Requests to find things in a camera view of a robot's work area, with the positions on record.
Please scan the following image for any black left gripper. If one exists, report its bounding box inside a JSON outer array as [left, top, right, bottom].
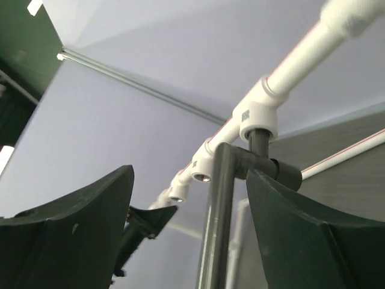
[[113, 205, 178, 277]]

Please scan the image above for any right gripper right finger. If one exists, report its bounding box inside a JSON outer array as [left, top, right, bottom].
[[246, 171, 384, 288]]

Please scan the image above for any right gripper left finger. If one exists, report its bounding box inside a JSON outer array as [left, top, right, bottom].
[[1, 165, 134, 288]]

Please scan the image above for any dark metal long faucet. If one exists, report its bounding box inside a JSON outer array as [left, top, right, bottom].
[[197, 129, 303, 288]]

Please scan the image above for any white PVC pipe frame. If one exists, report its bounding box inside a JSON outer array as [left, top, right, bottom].
[[147, 0, 385, 289]]

